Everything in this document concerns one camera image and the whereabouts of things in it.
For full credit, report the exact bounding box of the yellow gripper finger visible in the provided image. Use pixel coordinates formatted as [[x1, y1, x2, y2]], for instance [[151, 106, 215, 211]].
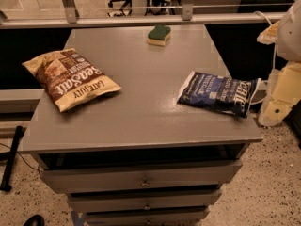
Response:
[[258, 61, 301, 126], [257, 21, 280, 45]]

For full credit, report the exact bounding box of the brown Sea Salt chip bag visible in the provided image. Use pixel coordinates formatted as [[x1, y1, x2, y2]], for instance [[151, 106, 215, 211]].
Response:
[[23, 48, 120, 112]]

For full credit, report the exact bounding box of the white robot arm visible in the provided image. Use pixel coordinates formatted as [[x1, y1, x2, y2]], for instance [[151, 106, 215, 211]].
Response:
[[258, 0, 301, 126]]

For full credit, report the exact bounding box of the blue chip bag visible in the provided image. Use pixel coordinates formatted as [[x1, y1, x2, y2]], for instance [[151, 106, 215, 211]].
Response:
[[177, 72, 261, 119]]

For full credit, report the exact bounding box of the green yellow sponge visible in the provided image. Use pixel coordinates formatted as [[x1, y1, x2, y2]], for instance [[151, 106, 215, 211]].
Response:
[[147, 25, 171, 46]]

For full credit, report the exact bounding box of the middle grey drawer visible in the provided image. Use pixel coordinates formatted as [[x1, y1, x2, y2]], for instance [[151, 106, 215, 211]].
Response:
[[68, 190, 221, 213]]

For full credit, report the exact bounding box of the grey drawer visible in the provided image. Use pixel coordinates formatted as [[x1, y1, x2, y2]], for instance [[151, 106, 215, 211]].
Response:
[[68, 190, 221, 213], [86, 208, 209, 226], [41, 160, 242, 194]]

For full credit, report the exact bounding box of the bottom grey drawer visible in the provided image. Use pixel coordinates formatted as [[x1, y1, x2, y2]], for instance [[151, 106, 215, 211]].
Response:
[[86, 208, 209, 226]]

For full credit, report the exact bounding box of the grey drawer cabinet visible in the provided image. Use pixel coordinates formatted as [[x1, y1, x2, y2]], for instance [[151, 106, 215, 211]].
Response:
[[18, 24, 264, 226]]

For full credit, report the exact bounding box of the top grey drawer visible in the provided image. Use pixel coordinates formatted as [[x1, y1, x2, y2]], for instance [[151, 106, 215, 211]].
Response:
[[41, 160, 242, 194]]

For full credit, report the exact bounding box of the black shoe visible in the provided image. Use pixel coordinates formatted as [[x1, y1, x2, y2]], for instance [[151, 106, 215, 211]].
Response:
[[24, 215, 45, 226]]

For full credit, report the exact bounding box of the black stand leg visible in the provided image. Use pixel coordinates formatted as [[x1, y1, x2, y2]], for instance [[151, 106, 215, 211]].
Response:
[[0, 126, 24, 192]]

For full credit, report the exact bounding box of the metal railing frame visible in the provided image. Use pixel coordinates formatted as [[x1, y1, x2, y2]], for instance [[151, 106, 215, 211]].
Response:
[[1, 0, 283, 29]]

